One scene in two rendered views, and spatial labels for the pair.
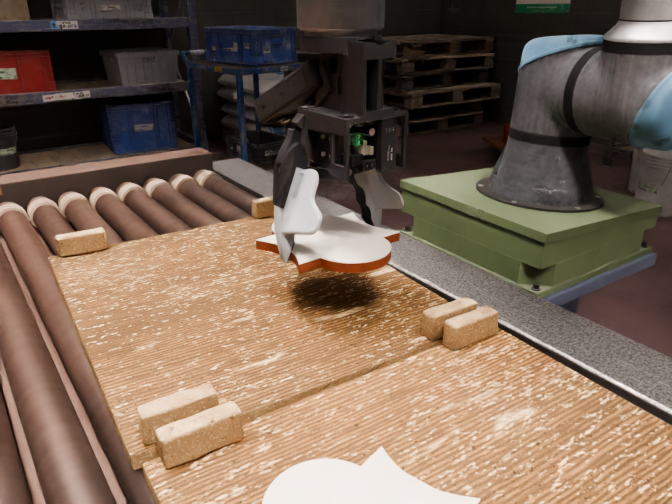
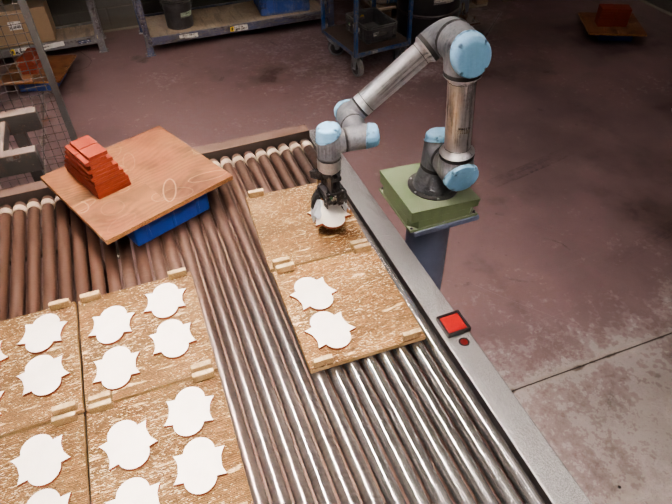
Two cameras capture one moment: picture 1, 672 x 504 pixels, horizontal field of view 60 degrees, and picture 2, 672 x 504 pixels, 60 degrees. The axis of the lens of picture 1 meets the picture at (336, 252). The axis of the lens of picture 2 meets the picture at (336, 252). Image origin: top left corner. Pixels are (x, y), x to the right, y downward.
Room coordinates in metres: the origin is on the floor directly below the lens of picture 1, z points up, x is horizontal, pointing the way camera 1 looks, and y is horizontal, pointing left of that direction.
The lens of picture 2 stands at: (-0.91, -0.41, 2.25)
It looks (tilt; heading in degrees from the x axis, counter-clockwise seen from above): 43 degrees down; 15
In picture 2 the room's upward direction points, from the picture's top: 2 degrees counter-clockwise
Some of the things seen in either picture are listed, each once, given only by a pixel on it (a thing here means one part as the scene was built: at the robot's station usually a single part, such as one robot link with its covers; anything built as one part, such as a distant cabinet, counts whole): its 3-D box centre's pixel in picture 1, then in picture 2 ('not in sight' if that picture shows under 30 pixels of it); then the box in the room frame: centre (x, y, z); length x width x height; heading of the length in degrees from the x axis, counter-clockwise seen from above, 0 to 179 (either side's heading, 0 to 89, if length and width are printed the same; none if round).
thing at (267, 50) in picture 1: (250, 44); not in sight; (3.94, 0.54, 0.96); 0.50 x 0.38 x 0.21; 49
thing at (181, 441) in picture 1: (200, 433); (285, 267); (0.33, 0.10, 0.95); 0.06 x 0.02 x 0.03; 123
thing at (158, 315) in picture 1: (242, 292); (304, 221); (0.59, 0.11, 0.93); 0.41 x 0.35 x 0.02; 32
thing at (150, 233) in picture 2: not in sight; (150, 198); (0.55, 0.68, 0.97); 0.31 x 0.31 x 0.10; 58
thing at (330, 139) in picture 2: not in sight; (329, 141); (0.54, -0.01, 1.30); 0.09 x 0.08 x 0.11; 119
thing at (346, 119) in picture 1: (346, 106); (331, 185); (0.53, -0.01, 1.14); 0.09 x 0.08 x 0.12; 38
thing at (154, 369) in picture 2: not in sight; (143, 331); (-0.01, 0.43, 0.94); 0.41 x 0.35 x 0.04; 35
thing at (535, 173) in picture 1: (543, 162); (434, 174); (0.87, -0.32, 1.01); 0.15 x 0.15 x 0.10
